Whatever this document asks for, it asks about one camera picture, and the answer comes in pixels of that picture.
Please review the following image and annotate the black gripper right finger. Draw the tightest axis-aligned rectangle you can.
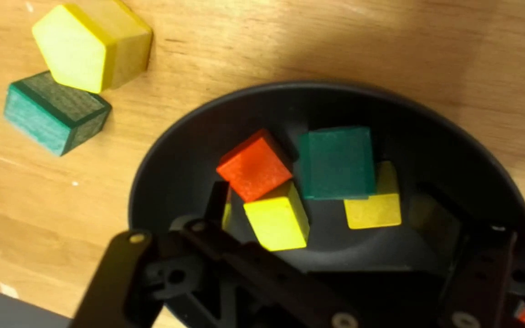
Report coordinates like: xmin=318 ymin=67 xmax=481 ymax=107
xmin=409 ymin=180 xmax=525 ymax=328

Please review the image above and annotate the yellow wooden cube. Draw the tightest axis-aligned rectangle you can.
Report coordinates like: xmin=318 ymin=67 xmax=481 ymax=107
xmin=342 ymin=158 xmax=404 ymax=231
xmin=242 ymin=180 xmax=311 ymax=253
xmin=30 ymin=0 xmax=154 ymax=94

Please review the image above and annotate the teal wooden cube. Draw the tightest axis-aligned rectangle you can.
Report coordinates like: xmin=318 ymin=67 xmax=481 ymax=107
xmin=1 ymin=69 xmax=112 ymax=158
xmin=295 ymin=125 xmax=377 ymax=202

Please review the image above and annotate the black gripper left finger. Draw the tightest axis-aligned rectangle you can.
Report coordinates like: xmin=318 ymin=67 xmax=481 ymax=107
xmin=69 ymin=180 xmax=360 ymax=328

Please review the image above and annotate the black round bowl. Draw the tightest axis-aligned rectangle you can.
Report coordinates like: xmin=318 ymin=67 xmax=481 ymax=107
xmin=125 ymin=80 xmax=525 ymax=328

